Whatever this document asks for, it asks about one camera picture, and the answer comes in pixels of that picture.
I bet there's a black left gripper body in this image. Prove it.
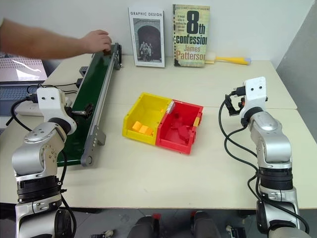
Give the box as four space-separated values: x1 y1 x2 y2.
64 97 78 120

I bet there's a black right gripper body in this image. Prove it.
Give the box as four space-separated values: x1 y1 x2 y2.
236 96 247 114

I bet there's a person's bare hand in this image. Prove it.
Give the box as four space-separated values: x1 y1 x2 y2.
81 29 112 54

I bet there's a red plastic piece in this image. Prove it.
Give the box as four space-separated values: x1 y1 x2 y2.
177 124 198 145

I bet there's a grey laptop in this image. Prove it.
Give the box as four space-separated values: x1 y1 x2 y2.
0 80 46 128

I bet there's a yellow plastic bin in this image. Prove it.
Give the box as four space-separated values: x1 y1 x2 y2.
122 92 172 146

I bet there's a grey patterned box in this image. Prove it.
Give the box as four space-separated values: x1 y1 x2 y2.
0 57 47 83

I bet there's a red plastic bin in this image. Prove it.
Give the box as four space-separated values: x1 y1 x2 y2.
155 99 205 156

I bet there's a Graphic Design book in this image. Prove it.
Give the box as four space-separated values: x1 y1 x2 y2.
127 6 166 68

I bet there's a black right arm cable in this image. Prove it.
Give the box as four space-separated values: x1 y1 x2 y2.
218 85 262 207

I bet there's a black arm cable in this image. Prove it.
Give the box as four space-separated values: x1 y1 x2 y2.
5 94 78 238
218 85 262 207

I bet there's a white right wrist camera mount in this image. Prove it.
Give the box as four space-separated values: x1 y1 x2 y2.
239 76 269 119

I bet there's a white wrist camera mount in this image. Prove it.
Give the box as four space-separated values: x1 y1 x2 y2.
239 76 269 119
36 87 77 130

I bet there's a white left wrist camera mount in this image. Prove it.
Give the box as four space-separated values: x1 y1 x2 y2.
36 87 77 130

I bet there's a green conveyor belt, grey frame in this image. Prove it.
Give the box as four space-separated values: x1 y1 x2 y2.
56 42 123 168

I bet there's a black power cable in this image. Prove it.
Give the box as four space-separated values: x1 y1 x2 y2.
26 82 84 95

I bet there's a yellow-handled white sponge brush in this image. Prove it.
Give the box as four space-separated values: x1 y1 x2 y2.
205 51 252 66

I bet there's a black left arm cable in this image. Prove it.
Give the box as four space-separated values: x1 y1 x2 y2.
5 94 78 238

